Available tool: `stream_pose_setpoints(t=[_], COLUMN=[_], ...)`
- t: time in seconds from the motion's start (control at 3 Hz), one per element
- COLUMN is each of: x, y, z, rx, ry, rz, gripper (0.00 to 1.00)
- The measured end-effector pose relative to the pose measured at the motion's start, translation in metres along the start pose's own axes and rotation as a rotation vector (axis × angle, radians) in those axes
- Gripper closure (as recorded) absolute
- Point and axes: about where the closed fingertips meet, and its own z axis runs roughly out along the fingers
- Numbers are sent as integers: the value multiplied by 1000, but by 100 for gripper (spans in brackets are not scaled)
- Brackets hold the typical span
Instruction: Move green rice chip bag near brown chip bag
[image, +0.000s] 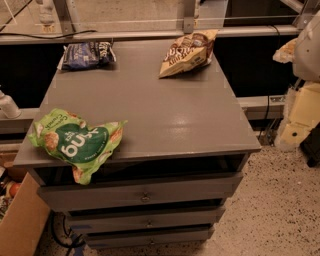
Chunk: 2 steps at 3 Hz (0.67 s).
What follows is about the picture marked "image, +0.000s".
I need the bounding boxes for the grey drawer cabinet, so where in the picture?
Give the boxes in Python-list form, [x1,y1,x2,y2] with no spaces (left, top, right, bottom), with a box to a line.
[15,40,260,248]

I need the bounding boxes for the brown chip bag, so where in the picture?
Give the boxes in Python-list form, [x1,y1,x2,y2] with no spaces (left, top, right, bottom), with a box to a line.
[159,29,218,78]

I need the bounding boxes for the red round item in box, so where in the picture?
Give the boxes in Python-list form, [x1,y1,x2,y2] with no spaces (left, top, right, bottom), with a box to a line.
[9,183,21,198]

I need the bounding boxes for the green rice chip bag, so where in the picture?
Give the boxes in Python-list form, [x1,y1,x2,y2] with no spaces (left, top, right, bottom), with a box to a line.
[28,109,126,185]

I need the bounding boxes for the grey metal rail frame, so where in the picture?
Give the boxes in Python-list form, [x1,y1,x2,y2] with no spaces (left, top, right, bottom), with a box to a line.
[0,0,319,44]

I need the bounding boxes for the cardboard box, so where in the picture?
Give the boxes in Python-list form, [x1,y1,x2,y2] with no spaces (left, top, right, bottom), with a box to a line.
[0,152,50,256]

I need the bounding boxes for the black cable on rail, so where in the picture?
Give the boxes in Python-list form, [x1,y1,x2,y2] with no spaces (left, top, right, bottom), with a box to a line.
[0,29,98,40]

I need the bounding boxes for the white bottle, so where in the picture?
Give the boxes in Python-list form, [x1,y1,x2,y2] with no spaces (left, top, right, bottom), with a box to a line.
[0,90,21,119]

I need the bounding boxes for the black floor cables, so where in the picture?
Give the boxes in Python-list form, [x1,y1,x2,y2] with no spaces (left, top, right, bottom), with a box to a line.
[49,211,87,256]

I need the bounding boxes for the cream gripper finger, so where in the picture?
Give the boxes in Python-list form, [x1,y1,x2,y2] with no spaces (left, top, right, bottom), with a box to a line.
[279,82,320,145]

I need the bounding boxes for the blue chip bag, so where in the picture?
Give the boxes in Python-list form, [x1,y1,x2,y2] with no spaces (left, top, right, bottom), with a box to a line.
[57,41,116,71]

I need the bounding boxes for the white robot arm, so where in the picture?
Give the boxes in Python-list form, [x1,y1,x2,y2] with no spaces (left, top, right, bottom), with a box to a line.
[277,11,320,146]

